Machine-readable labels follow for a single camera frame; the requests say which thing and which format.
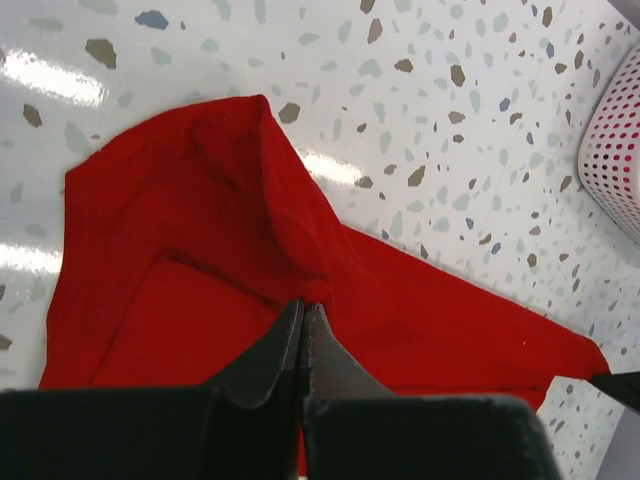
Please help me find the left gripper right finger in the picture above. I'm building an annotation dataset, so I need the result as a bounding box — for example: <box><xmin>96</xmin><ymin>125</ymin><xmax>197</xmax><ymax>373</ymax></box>
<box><xmin>300</xmin><ymin>304</ymin><xmax>561</xmax><ymax>480</ymax></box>

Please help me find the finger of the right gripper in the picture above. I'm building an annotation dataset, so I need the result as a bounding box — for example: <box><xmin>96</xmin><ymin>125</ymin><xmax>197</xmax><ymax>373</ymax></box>
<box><xmin>590</xmin><ymin>371</ymin><xmax>640</xmax><ymax>414</ymax></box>

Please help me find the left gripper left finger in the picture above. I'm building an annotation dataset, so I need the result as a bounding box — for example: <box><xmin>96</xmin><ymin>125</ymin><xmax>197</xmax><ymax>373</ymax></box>
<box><xmin>1</xmin><ymin>300</ymin><xmax>304</xmax><ymax>479</ymax></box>

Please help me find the red t shirt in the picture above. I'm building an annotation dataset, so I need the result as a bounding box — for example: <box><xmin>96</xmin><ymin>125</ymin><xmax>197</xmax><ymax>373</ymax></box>
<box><xmin>40</xmin><ymin>95</ymin><xmax>609</xmax><ymax>408</ymax></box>

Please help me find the white laundry basket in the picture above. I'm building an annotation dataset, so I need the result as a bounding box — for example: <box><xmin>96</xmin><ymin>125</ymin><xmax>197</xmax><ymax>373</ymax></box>
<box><xmin>578</xmin><ymin>48</ymin><xmax>640</xmax><ymax>241</ymax></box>

